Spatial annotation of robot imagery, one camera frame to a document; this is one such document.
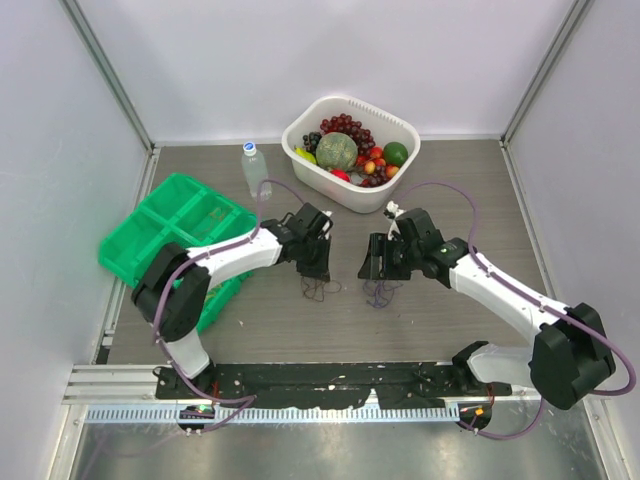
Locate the red apple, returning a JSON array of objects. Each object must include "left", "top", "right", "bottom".
[{"left": 330, "top": 169, "right": 351, "bottom": 183}]

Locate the cherry cluster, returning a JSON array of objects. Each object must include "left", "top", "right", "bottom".
[{"left": 351, "top": 146, "right": 401, "bottom": 188}]

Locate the white plastic basket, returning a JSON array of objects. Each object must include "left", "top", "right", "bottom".
[{"left": 281, "top": 95, "right": 421, "bottom": 213}]

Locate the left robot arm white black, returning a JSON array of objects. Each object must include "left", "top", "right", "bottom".
[{"left": 132, "top": 203, "right": 333, "bottom": 399}]

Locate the red grape bunch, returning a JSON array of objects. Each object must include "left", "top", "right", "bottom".
[{"left": 320, "top": 113, "right": 376, "bottom": 156}]

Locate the green compartment tray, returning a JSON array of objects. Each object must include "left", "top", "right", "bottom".
[{"left": 97, "top": 172, "right": 261, "bottom": 335}]

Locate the yellow banana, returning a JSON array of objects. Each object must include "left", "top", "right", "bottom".
[{"left": 295, "top": 147, "right": 317, "bottom": 165}]

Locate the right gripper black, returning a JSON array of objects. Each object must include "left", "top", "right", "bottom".
[{"left": 358, "top": 233, "right": 421, "bottom": 281}]

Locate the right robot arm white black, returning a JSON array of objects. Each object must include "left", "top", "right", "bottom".
[{"left": 358, "top": 202, "right": 616, "bottom": 410}]

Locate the clear water bottle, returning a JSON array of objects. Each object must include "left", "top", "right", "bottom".
[{"left": 241, "top": 142, "right": 272, "bottom": 201}]

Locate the green lime fruit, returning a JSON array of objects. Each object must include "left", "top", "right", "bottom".
[{"left": 383, "top": 142, "right": 409, "bottom": 167}]

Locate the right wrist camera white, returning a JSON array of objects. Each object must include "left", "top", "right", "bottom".
[{"left": 383, "top": 201, "right": 405, "bottom": 239}]

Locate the red thin cable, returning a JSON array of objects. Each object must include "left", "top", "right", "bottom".
[{"left": 199, "top": 202, "right": 234, "bottom": 236}]

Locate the green round melon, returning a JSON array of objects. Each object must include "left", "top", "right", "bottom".
[{"left": 315, "top": 133, "right": 358, "bottom": 170}]

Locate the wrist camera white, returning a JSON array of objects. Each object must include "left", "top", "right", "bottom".
[
  {"left": 383, "top": 201, "right": 405, "bottom": 239},
  {"left": 322, "top": 210, "right": 333, "bottom": 239}
]

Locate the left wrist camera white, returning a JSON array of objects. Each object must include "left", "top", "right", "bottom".
[{"left": 322, "top": 210, "right": 333, "bottom": 239}]

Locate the brown thin cable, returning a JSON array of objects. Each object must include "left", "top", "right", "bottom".
[{"left": 298, "top": 274, "right": 344, "bottom": 304}]

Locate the aluminium frame rail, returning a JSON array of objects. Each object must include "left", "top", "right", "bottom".
[{"left": 63, "top": 365, "right": 157, "bottom": 404}]

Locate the slotted white cable duct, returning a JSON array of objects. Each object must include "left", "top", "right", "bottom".
[{"left": 85, "top": 403, "right": 460, "bottom": 425}]

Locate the dark grape bunch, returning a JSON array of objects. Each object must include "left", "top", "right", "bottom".
[{"left": 302, "top": 131, "right": 322, "bottom": 154}]

